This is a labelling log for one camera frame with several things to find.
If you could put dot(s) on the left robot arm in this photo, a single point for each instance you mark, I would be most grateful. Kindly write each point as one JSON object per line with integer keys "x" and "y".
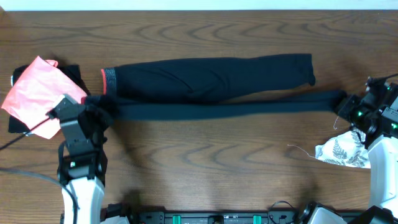
{"x": 82, "y": 161}

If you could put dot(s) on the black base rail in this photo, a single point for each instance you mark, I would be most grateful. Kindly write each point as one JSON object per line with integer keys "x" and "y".
{"x": 118, "y": 213}

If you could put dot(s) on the white fern print cloth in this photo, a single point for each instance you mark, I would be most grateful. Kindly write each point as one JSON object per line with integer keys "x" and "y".
{"x": 346, "y": 149}

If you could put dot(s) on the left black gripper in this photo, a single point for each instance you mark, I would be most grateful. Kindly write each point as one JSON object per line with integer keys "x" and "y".
{"x": 98, "y": 116}

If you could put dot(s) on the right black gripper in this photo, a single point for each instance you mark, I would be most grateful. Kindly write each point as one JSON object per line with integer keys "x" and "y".
{"x": 345, "y": 108}

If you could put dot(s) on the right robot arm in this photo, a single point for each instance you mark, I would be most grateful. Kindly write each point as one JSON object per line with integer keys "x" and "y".
{"x": 375, "y": 114}

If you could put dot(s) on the black folded garment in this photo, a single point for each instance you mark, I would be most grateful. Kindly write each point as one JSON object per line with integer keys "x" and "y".
{"x": 71, "y": 71}

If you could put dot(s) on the black leggings with red waistband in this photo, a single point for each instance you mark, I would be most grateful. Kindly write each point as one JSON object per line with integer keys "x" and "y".
{"x": 204, "y": 88}

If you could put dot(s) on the pink folded cloth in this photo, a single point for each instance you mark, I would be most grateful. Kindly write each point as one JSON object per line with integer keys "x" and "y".
{"x": 36, "y": 92}

